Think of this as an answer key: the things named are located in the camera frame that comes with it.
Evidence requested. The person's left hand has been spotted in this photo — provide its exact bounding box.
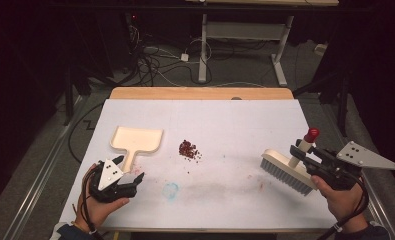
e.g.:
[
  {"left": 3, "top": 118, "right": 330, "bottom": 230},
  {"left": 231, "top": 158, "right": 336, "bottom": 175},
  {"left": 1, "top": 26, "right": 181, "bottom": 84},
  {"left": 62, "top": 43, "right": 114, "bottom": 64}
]
[{"left": 73, "top": 162, "right": 131, "bottom": 234}]

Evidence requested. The pile of red beans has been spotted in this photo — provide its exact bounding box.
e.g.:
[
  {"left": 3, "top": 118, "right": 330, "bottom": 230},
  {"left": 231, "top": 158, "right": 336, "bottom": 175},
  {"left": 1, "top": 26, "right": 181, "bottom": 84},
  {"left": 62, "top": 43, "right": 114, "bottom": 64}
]
[{"left": 178, "top": 139, "right": 204, "bottom": 175}]

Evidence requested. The person's right hand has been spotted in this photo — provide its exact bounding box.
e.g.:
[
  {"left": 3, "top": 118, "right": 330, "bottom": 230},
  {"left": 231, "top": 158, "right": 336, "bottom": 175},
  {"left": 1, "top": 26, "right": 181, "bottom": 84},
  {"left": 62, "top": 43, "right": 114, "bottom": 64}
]
[{"left": 310, "top": 175, "right": 370, "bottom": 233}]

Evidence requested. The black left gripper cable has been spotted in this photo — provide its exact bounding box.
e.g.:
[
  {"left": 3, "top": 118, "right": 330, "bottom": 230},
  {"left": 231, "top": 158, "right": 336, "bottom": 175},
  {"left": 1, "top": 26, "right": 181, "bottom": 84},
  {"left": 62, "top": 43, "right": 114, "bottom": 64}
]
[{"left": 80, "top": 165, "right": 101, "bottom": 240}]

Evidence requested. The white brush with red-tipped handle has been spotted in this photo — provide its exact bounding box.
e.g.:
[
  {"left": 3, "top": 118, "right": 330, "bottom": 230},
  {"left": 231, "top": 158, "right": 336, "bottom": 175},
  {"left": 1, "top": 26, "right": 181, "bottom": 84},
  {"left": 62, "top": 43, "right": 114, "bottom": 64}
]
[{"left": 259, "top": 127, "right": 321, "bottom": 197}]

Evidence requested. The cream plastic dustpan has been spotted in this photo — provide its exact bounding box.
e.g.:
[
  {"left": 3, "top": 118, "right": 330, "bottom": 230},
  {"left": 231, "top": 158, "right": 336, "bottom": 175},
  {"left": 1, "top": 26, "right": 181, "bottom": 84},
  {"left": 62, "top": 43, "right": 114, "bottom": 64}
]
[{"left": 109, "top": 125, "right": 165, "bottom": 174}]

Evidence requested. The metal floor rail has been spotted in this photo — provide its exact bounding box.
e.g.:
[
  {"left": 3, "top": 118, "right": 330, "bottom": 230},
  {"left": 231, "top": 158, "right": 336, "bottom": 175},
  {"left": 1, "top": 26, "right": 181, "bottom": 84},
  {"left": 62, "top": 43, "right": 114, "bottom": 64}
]
[
  {"left": 319, "top": 101, "right": 395, "bottom": 240},
  {"left": 1, "top": 95, "right": 88, "bottom": 240}
]

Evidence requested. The black floor cable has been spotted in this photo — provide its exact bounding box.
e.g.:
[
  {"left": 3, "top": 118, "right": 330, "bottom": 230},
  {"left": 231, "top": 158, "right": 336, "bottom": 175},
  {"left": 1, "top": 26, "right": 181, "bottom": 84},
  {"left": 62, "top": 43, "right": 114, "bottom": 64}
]
[{"left": 67, "top": 102, "right": 105, "bottom": 165}]

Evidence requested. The tangle of floor cables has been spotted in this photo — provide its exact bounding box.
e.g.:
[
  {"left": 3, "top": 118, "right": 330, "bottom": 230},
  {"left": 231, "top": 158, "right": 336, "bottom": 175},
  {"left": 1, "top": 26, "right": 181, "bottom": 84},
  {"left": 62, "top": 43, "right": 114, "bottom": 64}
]
[{"left": 126, "top": 24, "right": 216, "bottom": 88}]

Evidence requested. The small white box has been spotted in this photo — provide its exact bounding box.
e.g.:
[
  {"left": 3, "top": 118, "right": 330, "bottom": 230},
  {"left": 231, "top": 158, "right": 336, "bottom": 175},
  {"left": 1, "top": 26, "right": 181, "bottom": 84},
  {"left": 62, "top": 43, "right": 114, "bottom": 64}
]
[{"left": 314, "top": 42, "right": 329, "bottom": 57}]

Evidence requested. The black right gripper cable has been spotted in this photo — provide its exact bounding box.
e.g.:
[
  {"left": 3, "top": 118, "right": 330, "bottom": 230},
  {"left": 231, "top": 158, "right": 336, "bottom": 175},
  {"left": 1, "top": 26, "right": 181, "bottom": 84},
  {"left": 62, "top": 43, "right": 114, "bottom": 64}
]
[{"left": 316, "top": 175, "right": 370, "bottom": 240}]

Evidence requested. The black stand leg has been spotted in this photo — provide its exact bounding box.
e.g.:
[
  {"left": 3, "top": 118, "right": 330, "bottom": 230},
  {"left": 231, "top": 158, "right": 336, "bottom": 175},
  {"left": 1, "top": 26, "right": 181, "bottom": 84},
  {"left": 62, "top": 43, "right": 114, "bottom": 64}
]
[
  {"left": 292, "top": 68, "right": 351, "bottom": 138},
  {"left": 62, "top": 64, "right": 75, "bottom": 127}
]

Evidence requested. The white metal desk frame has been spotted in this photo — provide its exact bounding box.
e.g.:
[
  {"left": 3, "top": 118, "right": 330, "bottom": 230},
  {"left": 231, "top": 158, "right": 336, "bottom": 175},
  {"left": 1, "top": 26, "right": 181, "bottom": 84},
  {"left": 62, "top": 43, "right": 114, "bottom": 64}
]
[{"left": 184, "top": 0, "right": 340, "bottom": 88}]

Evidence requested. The wooden table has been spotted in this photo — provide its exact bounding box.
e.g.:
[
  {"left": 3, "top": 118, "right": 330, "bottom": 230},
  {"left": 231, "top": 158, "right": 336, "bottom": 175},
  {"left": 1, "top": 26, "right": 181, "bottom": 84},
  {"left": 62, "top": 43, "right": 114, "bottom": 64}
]
[{"left": 108, "top": 86, "right": 333, "bottom": 234}]

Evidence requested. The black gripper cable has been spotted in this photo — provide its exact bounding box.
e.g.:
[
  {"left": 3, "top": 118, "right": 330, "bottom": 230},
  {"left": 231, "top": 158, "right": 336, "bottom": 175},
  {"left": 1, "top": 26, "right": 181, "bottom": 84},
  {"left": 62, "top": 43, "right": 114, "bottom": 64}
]
[
  {"left": 316, "top": 175, "right": 370, "bottom": 240},
  {"left": 80, "top": 165, "right": 101, "bottom": 240}
]

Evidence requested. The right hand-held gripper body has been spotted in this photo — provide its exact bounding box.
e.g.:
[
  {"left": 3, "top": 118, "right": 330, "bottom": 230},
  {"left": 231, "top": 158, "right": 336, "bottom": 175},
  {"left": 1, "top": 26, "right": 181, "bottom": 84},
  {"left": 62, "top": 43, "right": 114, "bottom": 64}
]
[{"left": 304, "top": 140, "right": 395, "bottom": 192}]

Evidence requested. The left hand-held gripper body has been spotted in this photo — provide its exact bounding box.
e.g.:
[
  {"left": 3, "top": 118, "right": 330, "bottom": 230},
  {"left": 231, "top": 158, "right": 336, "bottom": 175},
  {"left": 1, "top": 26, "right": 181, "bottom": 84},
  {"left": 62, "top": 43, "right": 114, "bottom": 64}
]
[{"left": 89, "top": 159, "right": 139, "bottom": 204}]

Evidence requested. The white table mat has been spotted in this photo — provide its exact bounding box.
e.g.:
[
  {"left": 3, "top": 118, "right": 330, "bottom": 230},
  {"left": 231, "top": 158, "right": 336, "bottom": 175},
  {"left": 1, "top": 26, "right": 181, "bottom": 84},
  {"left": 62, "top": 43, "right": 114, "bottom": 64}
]
[{"left": 58, "top": 98, "right": 338, "bottom": 232}]

